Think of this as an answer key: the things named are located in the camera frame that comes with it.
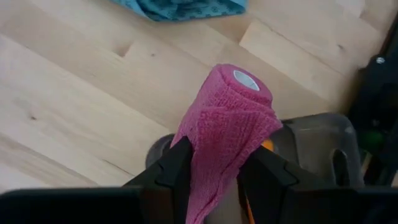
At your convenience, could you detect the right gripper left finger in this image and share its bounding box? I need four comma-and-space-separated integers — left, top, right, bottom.
123, 136, 195, 224

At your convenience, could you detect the black aluminium table frame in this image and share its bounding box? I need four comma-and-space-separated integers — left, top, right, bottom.
346, 12, 398, 188

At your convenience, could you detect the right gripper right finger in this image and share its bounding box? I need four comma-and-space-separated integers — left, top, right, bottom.
237, 145, 300, 224

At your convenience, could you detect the pink bandage roll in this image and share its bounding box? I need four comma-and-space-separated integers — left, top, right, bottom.
170, 63, 284, 224

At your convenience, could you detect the teal patterned cloth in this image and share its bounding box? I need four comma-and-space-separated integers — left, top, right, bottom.
109, 0, 250, 23

